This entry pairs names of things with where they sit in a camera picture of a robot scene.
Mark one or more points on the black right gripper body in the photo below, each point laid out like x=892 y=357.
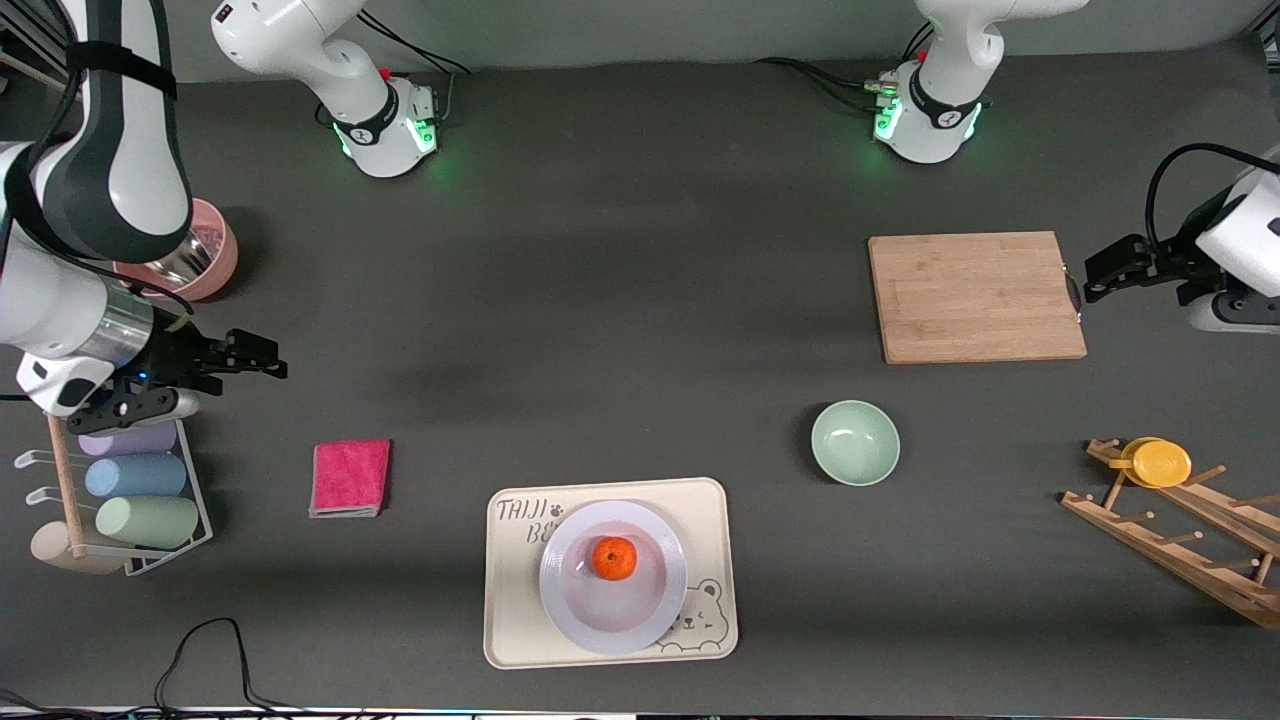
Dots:
x=172 y=357

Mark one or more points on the beige cup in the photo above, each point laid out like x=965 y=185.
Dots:
x=50 y=548

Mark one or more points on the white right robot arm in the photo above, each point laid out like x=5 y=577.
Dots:
x=340 y=70

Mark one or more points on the blue cup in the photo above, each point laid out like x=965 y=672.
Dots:
x=135 y=476

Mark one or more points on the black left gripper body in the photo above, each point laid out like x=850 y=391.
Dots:
x=1184 y=257

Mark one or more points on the pink bowl with metal inside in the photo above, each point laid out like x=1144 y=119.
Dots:
x=205 y=265

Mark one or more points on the orange fruit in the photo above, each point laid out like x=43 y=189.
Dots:
x=614 y=559

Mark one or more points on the light green bowl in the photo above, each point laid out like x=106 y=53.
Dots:
x=855 y=445

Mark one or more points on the wooden peg drying rack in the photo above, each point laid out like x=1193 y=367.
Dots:
x=1180 y=560

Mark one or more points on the purple cup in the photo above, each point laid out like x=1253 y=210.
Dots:
x=130 y=442

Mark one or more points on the wooden cutting board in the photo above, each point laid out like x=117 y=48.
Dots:
x=960 y=300

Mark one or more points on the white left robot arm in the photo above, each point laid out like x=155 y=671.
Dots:
x=940 y=120

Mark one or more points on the pink folded cloth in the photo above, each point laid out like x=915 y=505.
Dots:
x=350 y=478

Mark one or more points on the white round plate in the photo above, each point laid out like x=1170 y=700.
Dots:
x=610 y=620

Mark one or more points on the yellow cup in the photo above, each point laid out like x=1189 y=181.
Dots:
x=1160 y=463

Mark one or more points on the green cup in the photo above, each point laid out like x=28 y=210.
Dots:
x=150 y=522

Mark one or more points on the cream bear print tray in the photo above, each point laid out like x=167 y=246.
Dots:
x=510 y=600

